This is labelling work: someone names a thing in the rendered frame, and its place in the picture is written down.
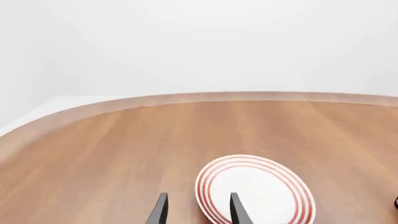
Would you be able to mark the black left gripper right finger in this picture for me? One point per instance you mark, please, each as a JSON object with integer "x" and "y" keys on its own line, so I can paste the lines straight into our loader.
{"x": 238, "y": 211}

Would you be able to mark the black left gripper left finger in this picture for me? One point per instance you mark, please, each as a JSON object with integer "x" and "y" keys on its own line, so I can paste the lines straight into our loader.
{"x": 159, "y": 211}

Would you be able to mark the white plate with red rings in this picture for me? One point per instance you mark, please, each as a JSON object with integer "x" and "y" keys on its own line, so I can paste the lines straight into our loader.
{"x": 264, "y": 189}

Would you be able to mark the dark mug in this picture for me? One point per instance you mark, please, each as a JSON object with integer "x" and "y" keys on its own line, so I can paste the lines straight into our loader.
{"x": 396, "y": 202}

